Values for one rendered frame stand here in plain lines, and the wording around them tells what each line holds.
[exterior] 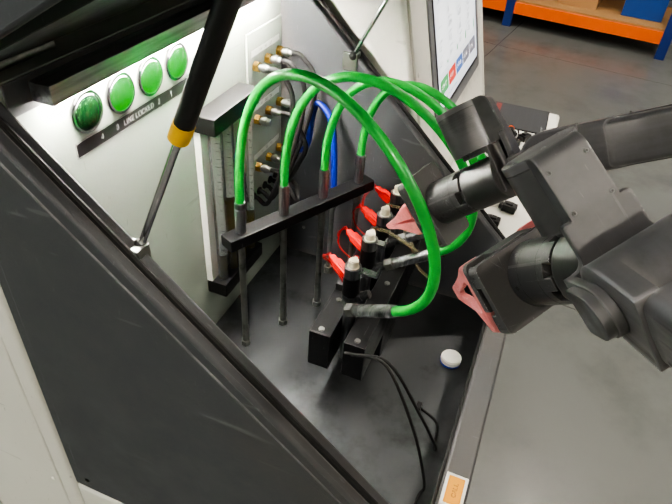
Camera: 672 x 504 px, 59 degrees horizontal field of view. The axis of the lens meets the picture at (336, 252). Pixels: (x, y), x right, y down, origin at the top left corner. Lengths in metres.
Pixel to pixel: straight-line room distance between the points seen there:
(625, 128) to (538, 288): 0.27
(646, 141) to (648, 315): 0.38
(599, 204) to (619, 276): 0.07
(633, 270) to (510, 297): 0.17
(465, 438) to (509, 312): 0.45
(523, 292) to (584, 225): 0.11
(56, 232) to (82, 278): 0.06
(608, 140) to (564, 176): 0.30
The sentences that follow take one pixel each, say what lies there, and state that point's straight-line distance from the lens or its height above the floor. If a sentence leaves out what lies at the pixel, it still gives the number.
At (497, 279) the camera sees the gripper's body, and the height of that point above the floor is 1.38.
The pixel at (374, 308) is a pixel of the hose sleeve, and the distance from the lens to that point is 0.80.
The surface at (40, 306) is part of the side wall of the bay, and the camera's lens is 0.76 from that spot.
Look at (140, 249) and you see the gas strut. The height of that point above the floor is 1.32.
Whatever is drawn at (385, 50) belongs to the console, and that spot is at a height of 1.32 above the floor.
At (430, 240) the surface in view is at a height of 1.30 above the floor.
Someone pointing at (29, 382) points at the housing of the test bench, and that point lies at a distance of 0.92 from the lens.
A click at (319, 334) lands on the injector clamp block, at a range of 0.99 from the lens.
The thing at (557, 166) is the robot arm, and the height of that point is 1.51.
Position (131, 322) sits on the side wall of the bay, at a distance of 0.66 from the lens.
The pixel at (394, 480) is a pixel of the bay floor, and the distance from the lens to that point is 1.02.
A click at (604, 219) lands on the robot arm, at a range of 0.42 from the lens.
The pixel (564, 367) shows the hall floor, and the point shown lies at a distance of 2.46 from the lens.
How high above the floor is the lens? 1.70
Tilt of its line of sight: 38 degrees down
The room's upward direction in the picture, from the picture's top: 5 degrees clockwise
